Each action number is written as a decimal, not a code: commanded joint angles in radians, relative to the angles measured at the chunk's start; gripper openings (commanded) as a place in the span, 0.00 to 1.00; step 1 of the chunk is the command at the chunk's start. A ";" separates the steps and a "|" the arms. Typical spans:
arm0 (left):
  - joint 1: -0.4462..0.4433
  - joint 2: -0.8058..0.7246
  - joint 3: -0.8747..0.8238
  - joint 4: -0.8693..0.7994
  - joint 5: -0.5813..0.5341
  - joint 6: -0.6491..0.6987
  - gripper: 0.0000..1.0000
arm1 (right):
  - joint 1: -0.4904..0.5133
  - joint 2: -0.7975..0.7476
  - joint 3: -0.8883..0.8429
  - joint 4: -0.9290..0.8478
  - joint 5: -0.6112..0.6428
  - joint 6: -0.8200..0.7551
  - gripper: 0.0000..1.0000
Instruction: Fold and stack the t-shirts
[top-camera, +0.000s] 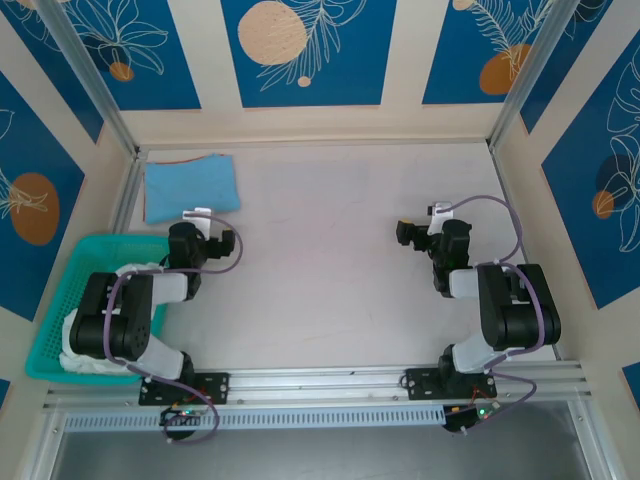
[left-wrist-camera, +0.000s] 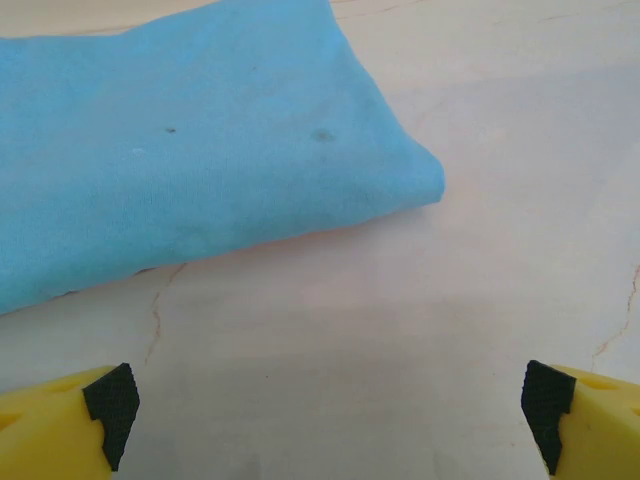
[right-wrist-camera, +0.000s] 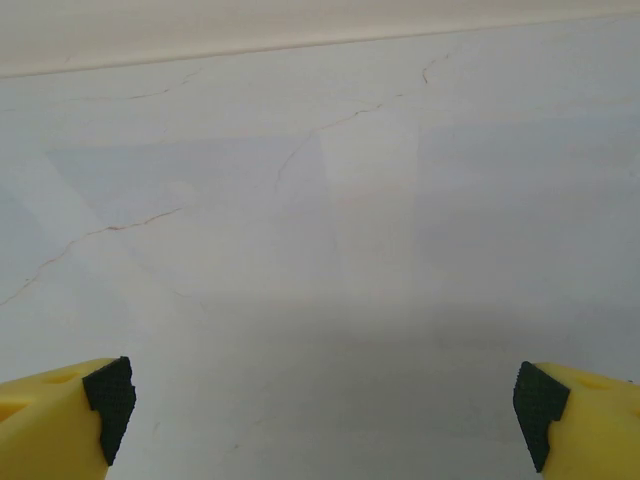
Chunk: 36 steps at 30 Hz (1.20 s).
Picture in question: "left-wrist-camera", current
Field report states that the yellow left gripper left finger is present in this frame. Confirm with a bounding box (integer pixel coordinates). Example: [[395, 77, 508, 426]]
[[0, 362, 141, 480]]

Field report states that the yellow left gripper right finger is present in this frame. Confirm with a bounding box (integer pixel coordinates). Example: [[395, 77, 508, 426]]
[[520, 359, 640, 480]]

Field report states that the folded light blue t-shirt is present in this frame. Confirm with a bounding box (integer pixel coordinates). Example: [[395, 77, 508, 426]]
[[0, 0, 446, 316]]

